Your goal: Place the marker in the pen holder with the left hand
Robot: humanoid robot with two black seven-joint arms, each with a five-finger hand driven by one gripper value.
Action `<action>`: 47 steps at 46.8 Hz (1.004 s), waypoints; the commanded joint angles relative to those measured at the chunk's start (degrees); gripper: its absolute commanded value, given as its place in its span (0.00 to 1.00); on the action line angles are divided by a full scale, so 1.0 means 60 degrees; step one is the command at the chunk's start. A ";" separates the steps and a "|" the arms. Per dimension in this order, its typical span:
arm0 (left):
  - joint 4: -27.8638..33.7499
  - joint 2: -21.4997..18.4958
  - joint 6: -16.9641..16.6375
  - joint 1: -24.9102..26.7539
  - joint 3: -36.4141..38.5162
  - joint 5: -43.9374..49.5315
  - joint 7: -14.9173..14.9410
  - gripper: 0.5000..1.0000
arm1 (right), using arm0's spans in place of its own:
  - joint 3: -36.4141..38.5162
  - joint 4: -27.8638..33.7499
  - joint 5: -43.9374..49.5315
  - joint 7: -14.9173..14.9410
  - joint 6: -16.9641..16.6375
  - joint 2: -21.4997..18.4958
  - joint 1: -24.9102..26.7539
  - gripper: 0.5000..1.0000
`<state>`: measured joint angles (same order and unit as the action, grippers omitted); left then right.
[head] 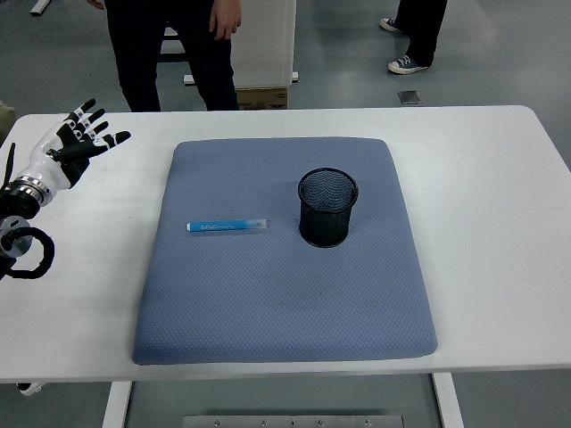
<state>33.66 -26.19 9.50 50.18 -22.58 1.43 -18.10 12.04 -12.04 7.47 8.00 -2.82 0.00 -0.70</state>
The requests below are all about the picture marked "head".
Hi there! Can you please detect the black mesh pen holder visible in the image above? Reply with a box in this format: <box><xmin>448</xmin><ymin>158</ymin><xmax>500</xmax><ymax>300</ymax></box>
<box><xmin>297</xmin><ymin>167</ymin><xmax>360</xmax><ymax>250</ymax></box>

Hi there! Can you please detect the white table leg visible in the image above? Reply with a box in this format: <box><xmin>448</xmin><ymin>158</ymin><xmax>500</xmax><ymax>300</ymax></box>
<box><xmin>102</xmin><ymin>382</ymin><xmax>134</xmax><ymax>428</ymax></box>
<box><xmin>431</xmin><ymin>372</ymin><xmax>466</xmax><ymax>428</ymax></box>

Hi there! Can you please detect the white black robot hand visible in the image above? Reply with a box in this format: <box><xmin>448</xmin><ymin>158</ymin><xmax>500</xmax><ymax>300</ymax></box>
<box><xmin>24</xmin><ymin>98</ymin><xmax>132</xmax><ymax>191</ymax></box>

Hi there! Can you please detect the grey base bar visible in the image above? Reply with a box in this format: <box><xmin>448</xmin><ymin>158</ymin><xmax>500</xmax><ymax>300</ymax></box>
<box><xmin>183</xmin><ymin>70</ymin><xmax>300</xmax><ymax>86</ymax></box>

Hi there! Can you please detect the blue-grey padded mat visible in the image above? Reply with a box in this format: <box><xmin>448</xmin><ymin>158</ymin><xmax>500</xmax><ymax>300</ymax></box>
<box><xmin>131</xmin><ymin>136</ymin><xmax>439</xmax><ymax>366</ymax></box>

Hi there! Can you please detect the grey metal plate with screws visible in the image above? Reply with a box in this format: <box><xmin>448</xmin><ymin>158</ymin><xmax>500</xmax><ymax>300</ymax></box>
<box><xmin>182</xmin><ymin>415</ymin><xmax>405</xmax><ymax>428</ymax></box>

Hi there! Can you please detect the person's hand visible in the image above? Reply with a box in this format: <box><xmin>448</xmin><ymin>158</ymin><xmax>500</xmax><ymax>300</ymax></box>
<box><xmin>208</xmin><ymin>0</ymin><xmax>243</xmax><ymax>41</ymax></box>

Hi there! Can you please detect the white cabinet column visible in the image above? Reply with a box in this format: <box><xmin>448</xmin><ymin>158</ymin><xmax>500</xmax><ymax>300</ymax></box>
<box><xmin>229</xmin><ymin>0</ymin><xmax>298</xmax><ymax>89</ymax></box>

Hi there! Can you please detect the person in dark shoes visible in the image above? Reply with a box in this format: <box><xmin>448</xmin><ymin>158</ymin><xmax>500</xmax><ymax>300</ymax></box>
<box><xmin>87</xmin><ymin>0</ymin><xmax>242</xmax><ymax>112</ymax></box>

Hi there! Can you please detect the brown cardboard box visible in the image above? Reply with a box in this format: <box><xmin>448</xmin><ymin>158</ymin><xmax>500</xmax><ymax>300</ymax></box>
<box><xmin>235</xmin><ymin>86</ymin><xmax>289</xmax><ymax>111</ymax></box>

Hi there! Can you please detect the blue marker with clear cap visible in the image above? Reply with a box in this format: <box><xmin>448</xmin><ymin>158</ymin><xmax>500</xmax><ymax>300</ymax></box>
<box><xmin>185</xmin><ymin>218</ymin><xmax>270</xmax><ymax>233</ymax></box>

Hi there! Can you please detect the person in blue sneakers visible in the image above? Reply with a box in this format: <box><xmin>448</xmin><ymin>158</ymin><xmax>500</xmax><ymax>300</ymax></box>
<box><xmin>379</xmin><ymin>0</ymin><xmax>449</xmax><ymax>75</ymax></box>

